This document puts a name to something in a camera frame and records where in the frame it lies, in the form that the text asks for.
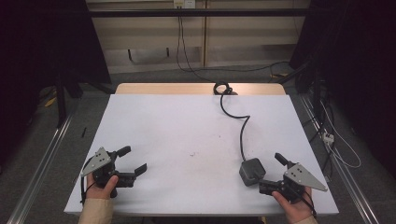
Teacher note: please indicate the black power adapter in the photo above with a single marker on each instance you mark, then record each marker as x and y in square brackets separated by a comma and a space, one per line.
[251, 171]

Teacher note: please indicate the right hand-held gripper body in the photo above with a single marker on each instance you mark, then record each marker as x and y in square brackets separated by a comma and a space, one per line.
[299, 180]

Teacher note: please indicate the person's right hand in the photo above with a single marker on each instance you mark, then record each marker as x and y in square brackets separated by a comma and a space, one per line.
[294, 210]

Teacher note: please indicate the aluminium floor rail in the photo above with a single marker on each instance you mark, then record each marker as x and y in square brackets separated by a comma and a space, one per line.
[351, 186]
[45, 165]

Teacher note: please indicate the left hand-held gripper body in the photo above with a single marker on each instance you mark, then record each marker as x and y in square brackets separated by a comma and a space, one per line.
[101, 174]

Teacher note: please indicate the black metal stand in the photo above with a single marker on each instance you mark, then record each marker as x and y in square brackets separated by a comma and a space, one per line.
[61, 99]

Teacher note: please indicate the white wall socket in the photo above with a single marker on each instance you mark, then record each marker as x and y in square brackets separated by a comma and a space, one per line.
[184, 3]

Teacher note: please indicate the black horizontal bar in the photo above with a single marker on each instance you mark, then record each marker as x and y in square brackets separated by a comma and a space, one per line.
[199, 12]

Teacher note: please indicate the small black stick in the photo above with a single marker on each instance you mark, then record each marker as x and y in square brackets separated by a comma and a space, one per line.
[83, 132]

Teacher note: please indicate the white table cover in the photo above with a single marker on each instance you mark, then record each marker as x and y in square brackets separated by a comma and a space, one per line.
[174, 130]

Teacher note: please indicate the yellow floor tape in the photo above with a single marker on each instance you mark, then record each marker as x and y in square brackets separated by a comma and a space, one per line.
[279, 75]
[50, 102]

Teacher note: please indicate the wooden table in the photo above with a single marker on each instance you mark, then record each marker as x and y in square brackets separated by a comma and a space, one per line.
[155, 88]

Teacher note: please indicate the black curtain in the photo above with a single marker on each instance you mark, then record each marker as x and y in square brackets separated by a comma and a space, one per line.
[361, 62]
[37, 46]

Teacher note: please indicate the person's left hand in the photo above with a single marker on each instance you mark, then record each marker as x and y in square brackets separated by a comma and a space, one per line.
[99, 191]

